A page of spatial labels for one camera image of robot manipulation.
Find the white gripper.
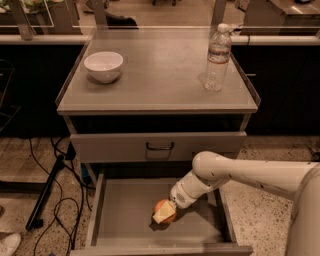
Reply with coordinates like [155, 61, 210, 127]
[152, 181, 198, 225]

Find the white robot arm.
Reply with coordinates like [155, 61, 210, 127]
[153, 151, 320, 256]

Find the open grey middle drawer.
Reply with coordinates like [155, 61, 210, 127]
[70, 173, 253, 256]

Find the grey top drawer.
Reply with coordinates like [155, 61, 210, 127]
[71, 132, 247, 163]

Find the grey drawer cabinet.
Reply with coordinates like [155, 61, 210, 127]
[55, 27, 262, 178]

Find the black metal stand leg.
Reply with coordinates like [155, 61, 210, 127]
[25, 155, 64, 231]

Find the white ceramic bowl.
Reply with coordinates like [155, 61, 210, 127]
[84, 51, 124, 84]

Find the white shoe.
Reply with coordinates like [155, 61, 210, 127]
[0, 233, 21, 256]

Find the clear plastic water bottle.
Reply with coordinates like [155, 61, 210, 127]
[204, 23, 232, 91]

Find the black floor cable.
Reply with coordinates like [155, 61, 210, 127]
[28, 136, 94, 256]

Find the white counter rail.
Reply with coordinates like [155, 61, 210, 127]
[0, 35, 320, 46]

